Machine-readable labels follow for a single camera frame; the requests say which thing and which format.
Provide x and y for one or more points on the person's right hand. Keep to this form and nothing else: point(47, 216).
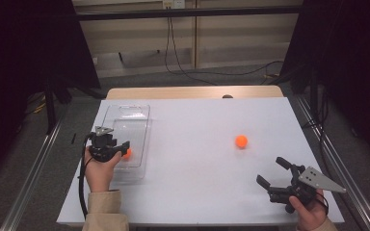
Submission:
point(311, 215)

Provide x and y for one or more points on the black metal stand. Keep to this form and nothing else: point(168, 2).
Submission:
point(49, 109)
point(314, 96)

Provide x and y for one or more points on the clear plastic box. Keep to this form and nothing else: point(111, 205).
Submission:
point(131, 128)

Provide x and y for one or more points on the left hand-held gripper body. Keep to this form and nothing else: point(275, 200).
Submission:
point(102, 142)

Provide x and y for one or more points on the black pen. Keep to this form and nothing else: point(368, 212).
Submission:
point(73, 138)

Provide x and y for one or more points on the black curtain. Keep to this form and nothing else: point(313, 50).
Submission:
point(350, 48)
point(29, 41)

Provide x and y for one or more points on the white wall socket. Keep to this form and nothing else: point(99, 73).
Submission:
point(173, 4)

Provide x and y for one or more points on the person's left hand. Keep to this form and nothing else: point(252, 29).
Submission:
point(99, 176)

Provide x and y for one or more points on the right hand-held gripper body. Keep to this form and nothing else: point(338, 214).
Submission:
point(318, 179)

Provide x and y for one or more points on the aluminium rail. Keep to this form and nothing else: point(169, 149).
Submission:
point(343, 173)
point(32, 179)

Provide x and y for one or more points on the orange ping-pong ball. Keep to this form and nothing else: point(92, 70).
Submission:
point(127, 154)
point(241, 141)

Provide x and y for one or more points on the black horizontal bar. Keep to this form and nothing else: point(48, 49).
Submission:
point(205, 12)

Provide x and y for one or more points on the light wooden table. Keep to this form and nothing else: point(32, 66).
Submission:
point(189, 92)

